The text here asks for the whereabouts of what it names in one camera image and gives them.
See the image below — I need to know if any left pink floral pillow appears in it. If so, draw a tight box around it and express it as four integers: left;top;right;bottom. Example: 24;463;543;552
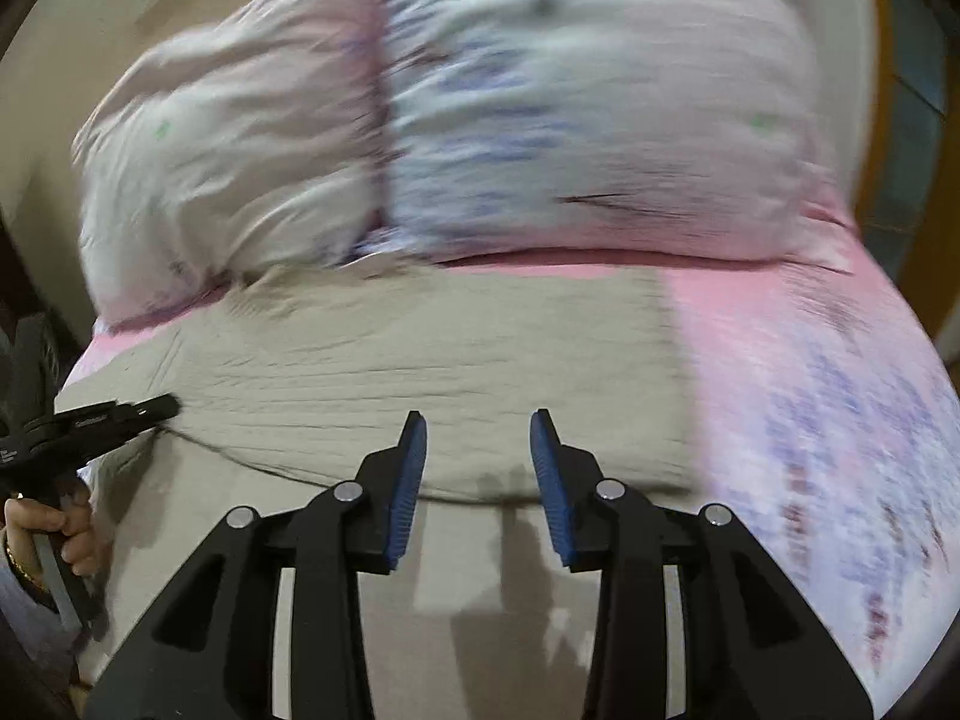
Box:
71;0;382;327

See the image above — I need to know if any person's left hand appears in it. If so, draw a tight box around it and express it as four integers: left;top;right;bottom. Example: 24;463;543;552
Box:
3;478;99;585

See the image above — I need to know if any wooden wall shelf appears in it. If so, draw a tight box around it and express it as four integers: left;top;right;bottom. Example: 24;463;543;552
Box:
854;0;958;344

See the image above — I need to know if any pink lavender floral bedsheet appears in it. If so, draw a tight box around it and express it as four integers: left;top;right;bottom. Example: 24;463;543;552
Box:
73;193;960;699

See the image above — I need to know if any beige cable-knit sweater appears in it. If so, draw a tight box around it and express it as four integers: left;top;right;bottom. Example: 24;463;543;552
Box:
59;268;700;718

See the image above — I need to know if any right blue floral pillow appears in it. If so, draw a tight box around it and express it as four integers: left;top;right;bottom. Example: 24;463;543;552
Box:
381;0;851;271

